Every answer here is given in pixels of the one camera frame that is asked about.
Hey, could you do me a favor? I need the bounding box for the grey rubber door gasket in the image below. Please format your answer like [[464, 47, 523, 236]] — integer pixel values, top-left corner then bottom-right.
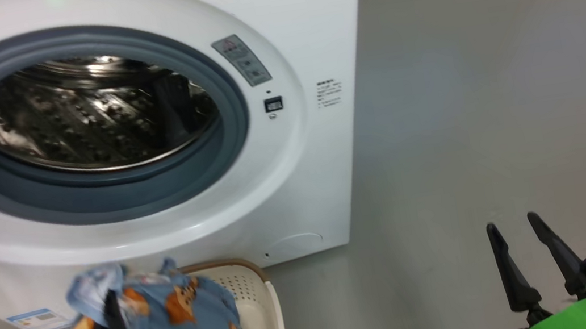
[[0, 2, 263, 240]]

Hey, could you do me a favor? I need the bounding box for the cream perforated laundry basket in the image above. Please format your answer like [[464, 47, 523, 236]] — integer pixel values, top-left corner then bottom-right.
[[175, 252, 285, 329]]

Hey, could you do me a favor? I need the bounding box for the black door latch socket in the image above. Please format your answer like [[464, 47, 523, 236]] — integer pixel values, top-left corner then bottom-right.
[[263, 95, 285, 114]]

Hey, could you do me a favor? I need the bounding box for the white front-load washing machine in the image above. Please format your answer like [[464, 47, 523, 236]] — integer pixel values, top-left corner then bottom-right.
[[0, 0, 414, 329]]

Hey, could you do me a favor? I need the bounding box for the blue energy label sticker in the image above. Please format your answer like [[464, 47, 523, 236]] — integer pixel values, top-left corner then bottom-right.
[[4, 304, 73, 329]]

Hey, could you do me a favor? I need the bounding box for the round white filter cover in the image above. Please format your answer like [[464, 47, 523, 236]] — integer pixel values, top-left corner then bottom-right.
[[266, 230, 326, 261]]

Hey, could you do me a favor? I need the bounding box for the steel washer drum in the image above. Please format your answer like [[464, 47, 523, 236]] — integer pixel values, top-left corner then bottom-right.
[[0, 39, 226, 186]]

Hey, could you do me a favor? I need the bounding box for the small text sticker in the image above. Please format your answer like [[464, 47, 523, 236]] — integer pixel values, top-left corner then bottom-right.
[[314, 76, 345, 110]]

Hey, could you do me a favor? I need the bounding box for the grey warning sticker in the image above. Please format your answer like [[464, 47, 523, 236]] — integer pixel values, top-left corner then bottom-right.
[[211, 30, 274, 92]]

